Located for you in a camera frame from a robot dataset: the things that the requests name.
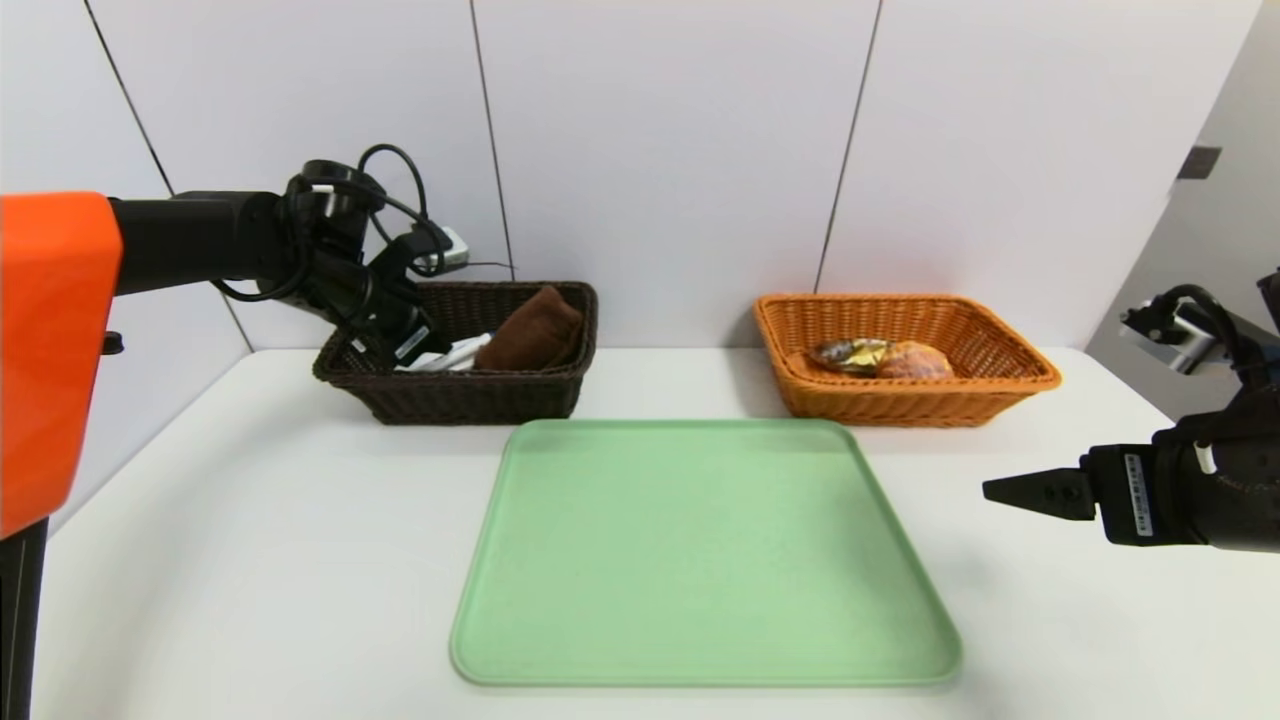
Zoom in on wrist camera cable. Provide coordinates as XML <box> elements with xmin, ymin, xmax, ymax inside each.
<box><xmin>1158</xmin><ymin>284</ymin><xmax>1251</xmax><ymax>361</ymax></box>
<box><xmin>357</xmin><ymin>144</ymin><xmax>449</xmax><ymax>278</ymax></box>

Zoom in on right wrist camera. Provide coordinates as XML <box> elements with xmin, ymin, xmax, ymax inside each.
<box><xmin>1118</xmin><ymin>296</ymin><xmax>1236</xmax><ymax>377</ymax></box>

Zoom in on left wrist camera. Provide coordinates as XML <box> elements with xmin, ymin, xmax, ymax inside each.
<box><xmin>415</xmin><ymin>227</ymin><xmax>471</xmax><ymax>271</ymax></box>

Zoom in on cream puff bread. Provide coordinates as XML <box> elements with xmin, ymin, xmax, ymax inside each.
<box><xmin>880</xmin><ymin>341</ymin><xmax>956</xmax><ymax>382</ymax></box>

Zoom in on dark brown wicker basket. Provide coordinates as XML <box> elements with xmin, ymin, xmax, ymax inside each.
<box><xmin>312</xmin><ymin>280</ymin><xmax>599</xmax><ymax>426</ymax></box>

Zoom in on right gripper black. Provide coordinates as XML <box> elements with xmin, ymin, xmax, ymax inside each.
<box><xmin>982</xmin><ymin>409</ymin><xmax>1280</xmax><ymax>554</ymax></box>

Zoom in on light green plastic tray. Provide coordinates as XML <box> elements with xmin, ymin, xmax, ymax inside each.
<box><xmin>450</xmin><ymin>418</ymin><xmax>963</xmax><ymax>688</ymax></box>

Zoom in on orange wicker basket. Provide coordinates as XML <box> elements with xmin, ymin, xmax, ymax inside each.
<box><xmin>753</xmin><ymin>294</ymin><xmax>1061</xmax><ymax>429</ymax></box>

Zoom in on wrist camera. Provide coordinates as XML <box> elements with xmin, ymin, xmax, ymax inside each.
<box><xmin>1118</xmin><ymin>296</ymin><xmax>1236</xmax><ymax>377</ymax></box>
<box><xmin>415</xmin><ymin>227</ymin><xmax>471</xmax><ymax>271</ymax></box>

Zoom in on brown towel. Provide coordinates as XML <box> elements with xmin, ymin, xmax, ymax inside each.
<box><xmin>474</xmin><ymin>286</ymin><xmax>585</xmax><ymax>373</ymax></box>

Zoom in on white marker blue cap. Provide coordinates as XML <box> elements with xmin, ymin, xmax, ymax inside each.
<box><xmin>440</xmin><ymin>335</ymin><xmax>496</xmax><ymax>371</ymax></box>

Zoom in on chocolate pack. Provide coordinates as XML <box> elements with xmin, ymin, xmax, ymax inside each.
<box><xmin>810</xmin><ymin>338</ymin><xmax>893</xmax><ymax>376</ymax></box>

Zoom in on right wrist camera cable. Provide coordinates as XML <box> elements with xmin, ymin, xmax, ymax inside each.
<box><xmin>1158</xmin><ymin>284</ymin><xmax>1251</xmax><ymax>361</ymax></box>

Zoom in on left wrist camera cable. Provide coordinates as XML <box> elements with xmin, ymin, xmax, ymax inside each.
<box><xmin>357</xmin><ymin>144</ymin><xmax>449</xmax><ymax>278</ymax></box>

